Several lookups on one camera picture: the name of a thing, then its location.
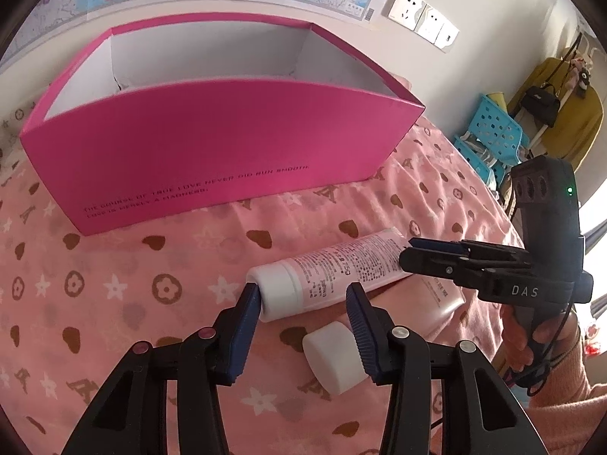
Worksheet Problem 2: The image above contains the person's right forearm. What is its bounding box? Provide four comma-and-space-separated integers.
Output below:
517, 332, 607, 455

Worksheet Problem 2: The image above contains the blue plastic basket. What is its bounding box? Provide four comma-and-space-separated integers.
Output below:
453, 94, 532, 185

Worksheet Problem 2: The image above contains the pink tube with aloe print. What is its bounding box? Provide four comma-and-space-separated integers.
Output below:
245, 227, 413, 323

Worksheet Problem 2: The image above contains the small plush toy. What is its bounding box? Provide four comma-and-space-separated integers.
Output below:
569, 57, 593, 100

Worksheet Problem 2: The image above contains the large pink lotion tube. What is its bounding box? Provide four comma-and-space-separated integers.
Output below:
302, 272, 468, 395

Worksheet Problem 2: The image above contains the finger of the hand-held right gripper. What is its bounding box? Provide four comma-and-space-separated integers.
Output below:
409, 237, 539, 271
398, 248, 528, 291

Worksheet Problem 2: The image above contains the yellow hanging garment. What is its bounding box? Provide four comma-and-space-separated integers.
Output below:
507, 57, 605, 171

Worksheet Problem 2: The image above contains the white wall socket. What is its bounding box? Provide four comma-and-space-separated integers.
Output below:
415, 4, 449, 43
383, 0, 430, 31
436, 21, 461, 52

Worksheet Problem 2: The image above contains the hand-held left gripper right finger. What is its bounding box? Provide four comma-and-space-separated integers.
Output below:
345, 282, 534, 455

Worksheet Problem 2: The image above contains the pink printed blanket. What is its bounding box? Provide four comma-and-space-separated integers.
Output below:
0, 71, 536, 455

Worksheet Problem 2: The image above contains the person's right hand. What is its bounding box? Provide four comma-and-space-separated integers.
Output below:
500, 301, 582, 382

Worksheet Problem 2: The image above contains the pink cardboard box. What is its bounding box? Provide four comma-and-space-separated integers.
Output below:
20, 11, 426, 236

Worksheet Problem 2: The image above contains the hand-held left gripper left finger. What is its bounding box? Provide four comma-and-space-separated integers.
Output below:
61, 282, 263, 455

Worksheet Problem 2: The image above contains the black handbag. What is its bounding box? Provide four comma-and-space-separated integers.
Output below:
522, 83, 563, 129

